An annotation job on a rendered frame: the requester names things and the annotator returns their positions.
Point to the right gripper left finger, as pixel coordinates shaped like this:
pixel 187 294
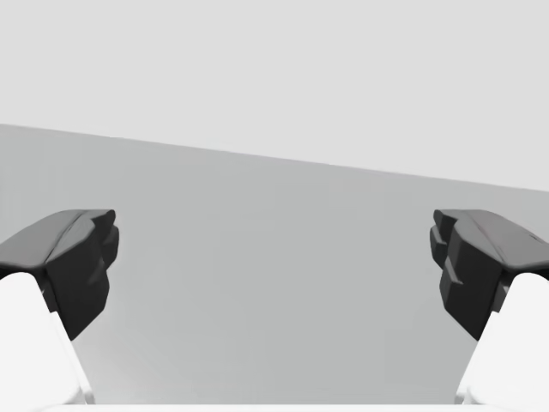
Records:
pixel 73 274

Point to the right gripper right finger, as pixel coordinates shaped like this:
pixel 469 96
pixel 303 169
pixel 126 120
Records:
pixel 476 274

